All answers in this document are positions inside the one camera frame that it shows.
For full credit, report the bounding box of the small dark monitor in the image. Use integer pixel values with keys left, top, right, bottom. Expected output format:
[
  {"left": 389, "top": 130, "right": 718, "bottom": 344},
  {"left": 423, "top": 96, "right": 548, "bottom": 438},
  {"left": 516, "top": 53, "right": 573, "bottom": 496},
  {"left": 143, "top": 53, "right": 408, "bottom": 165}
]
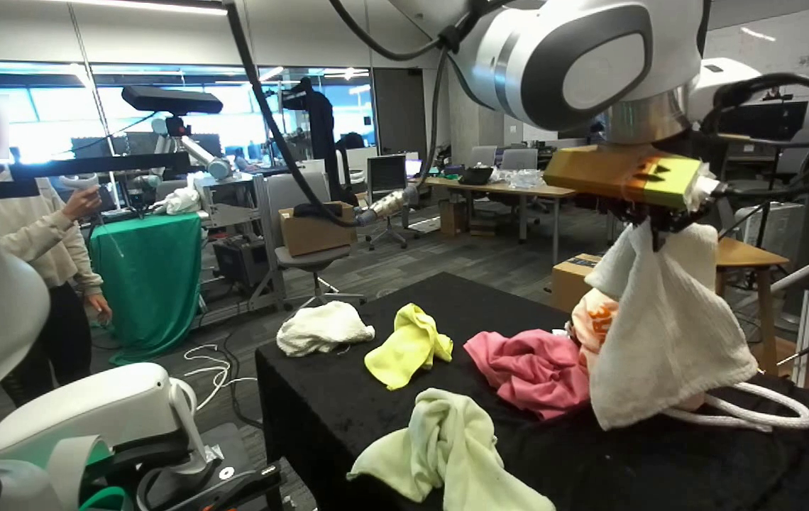
[{"left": 367, "top": 150, "right": 411, "bottom": 194}]

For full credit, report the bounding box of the white floor cable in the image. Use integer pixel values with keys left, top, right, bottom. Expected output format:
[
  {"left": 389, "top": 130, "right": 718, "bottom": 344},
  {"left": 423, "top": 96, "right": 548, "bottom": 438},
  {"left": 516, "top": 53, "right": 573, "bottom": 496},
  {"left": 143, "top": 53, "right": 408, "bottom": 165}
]
[{"left": 179, "top": 340, "right": 264, "bottom": 422}]

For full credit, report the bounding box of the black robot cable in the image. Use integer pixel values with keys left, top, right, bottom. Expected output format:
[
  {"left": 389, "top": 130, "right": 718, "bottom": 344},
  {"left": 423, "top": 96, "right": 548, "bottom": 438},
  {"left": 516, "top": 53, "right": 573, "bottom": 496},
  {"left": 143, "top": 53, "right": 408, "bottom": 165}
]
[{"left": 221, "top": 0, "right": 444, "bottom": 229}]

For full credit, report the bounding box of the person in beige sweater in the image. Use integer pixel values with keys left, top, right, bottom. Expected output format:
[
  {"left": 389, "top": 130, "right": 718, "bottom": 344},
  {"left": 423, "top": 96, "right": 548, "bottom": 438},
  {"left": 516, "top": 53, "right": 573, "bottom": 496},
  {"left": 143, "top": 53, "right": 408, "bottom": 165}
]
[{"left": 0, "top": 89, "right": 115, "bottom": 380}]

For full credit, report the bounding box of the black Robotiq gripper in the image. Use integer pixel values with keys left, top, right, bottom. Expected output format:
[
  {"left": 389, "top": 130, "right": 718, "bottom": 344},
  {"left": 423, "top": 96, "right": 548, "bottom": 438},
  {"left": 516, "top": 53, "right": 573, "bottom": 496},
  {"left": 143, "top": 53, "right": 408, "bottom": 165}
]
[{"left": 623, "top": 201, "right": 705, "bottom": 256}]

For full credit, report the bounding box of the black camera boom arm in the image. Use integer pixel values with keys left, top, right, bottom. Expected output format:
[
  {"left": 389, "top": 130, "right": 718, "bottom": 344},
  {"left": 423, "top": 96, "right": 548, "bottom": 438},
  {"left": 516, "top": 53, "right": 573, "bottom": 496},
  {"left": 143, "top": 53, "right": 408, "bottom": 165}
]
[{"left": 8, "top": 110, "right": 237, "bottom": 181}]

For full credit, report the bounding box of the yellow cloth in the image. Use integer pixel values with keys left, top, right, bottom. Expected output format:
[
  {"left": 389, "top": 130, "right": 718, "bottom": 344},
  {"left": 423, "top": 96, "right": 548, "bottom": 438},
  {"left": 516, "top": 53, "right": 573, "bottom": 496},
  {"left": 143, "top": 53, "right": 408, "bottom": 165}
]
[{"left": 360, "top": 300, "right": 457, "bottom": 392}]

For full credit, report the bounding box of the cream white towel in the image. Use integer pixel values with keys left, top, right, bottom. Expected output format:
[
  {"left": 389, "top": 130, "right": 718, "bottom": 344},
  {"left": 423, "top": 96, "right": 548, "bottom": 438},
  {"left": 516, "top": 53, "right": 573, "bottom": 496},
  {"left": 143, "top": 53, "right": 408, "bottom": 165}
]
[{"left": 584, "top": 219, "right": 762, "bottom": 433}]

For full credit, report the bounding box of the gray office chair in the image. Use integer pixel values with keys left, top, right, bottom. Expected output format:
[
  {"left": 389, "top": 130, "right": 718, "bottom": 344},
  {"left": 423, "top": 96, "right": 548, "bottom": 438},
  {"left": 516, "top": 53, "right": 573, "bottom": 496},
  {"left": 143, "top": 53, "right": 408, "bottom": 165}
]
[{"left": 252, "top": 168, "right": 370, "bottom": 306}]

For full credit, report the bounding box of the small white cloth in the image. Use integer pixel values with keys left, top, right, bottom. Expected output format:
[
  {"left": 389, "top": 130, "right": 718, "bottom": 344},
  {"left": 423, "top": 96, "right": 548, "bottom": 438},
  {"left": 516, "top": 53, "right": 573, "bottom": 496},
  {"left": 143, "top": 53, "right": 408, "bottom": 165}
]
[{"left": 274, "top": 299, "right": 377, "bottom": 361}]

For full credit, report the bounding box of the white rope loop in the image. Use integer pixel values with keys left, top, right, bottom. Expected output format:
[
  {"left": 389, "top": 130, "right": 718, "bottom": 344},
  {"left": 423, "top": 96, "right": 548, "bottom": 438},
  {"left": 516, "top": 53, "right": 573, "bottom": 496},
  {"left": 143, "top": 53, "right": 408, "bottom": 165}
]
[{"left": 661, "top": 377, "right": 809, "bottom": 438}]

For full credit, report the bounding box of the white crumpled cloth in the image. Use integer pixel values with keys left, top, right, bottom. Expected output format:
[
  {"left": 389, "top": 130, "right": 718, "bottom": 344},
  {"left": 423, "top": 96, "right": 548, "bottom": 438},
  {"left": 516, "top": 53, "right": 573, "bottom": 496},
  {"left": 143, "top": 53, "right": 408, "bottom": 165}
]
[{"left": 149, "top": 181, "right": 205, "bottom": 219}]

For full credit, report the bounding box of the brown open cardboard box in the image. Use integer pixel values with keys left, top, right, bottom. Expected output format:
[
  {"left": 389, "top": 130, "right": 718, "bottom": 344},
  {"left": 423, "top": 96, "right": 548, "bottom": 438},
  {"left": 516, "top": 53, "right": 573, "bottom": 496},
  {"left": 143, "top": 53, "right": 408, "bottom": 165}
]
[{"left": 275, "top": 199, "right": 360, "bottom": 262}]

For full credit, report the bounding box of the black vertical pole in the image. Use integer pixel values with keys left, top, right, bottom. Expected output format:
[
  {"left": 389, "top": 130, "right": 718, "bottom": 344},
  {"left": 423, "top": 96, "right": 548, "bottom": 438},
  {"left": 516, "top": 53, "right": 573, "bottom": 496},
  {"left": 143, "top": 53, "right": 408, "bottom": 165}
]
[{"left": 697, "top": 0, "right": 715, "bottom": 57}]

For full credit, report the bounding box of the pale green cloth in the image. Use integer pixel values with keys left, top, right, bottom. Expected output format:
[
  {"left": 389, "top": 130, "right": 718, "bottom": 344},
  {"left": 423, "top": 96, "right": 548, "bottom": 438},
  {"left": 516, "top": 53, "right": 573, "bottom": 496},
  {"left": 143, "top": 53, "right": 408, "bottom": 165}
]
[{"left": 345, "top": 385, "right": 556, "bottom": 511}]

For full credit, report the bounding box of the peach cloth with orange print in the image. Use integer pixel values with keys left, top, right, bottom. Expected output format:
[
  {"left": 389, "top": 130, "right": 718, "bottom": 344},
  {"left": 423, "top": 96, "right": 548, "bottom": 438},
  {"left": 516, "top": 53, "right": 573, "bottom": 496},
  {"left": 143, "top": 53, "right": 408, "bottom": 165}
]
[{"left": 567, "top": 286, "right": 626, "bottom": 372}]

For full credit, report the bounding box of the black stereo camera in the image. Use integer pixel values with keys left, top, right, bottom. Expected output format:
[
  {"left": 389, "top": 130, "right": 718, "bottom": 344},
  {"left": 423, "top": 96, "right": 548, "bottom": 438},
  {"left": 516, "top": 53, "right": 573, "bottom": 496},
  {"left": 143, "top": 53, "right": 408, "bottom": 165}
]
[{"left": 119, "top": 84, "right": 228, "bottom": 118}]

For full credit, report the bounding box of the wooden stool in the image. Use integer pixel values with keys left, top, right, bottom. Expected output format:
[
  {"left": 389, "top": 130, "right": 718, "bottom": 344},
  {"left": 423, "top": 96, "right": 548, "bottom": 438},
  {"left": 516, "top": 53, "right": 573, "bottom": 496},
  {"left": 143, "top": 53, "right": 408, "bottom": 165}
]
[{"left": 714, "top": 236, "right": 789, "bottom": 374}]

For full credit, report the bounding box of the long wooden desk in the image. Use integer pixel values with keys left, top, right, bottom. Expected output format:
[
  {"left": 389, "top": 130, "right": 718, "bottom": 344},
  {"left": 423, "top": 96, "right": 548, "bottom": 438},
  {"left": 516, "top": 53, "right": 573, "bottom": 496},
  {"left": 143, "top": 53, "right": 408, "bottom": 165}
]
[{"left": 420, "top": 171, "right": 614, "bottom": 267}]

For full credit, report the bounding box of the green drape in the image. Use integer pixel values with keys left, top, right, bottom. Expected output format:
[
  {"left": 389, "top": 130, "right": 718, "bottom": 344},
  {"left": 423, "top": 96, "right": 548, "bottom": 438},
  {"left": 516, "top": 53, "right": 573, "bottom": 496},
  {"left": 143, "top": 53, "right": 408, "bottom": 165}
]
[{"left": 88, "top": 209, "right": 207, "bottom": 362}]

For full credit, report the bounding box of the pink cloth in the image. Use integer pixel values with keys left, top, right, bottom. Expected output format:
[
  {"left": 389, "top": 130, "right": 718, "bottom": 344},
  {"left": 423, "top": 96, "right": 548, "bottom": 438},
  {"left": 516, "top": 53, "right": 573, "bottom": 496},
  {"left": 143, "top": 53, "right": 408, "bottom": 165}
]
[{"left": 460, "top": 327, "right": 596, "bottom": 422}]

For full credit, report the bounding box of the cardboard box with black tape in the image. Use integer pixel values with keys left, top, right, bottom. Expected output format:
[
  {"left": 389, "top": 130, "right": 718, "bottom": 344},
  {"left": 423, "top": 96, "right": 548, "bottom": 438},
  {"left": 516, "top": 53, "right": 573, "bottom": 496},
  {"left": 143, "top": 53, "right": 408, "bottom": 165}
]
[{"left": 550, "top": 250, "right": 614, "bottom": 316}]

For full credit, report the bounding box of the black table cover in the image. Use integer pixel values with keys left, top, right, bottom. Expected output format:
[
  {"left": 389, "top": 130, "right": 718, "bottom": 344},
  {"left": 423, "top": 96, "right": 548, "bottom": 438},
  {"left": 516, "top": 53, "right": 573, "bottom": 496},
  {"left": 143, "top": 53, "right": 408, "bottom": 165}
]
[{"left": 255, "top": 267, "right": 809, "bottom": 511}]

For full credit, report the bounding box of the black clamp bracket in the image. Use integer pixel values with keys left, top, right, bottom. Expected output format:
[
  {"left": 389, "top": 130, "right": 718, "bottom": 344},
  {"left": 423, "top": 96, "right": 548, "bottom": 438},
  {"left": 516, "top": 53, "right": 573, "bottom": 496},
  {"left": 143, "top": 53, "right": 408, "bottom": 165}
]
[{"left": 130, "top": 453, "right": 285, "bottom": 511}]

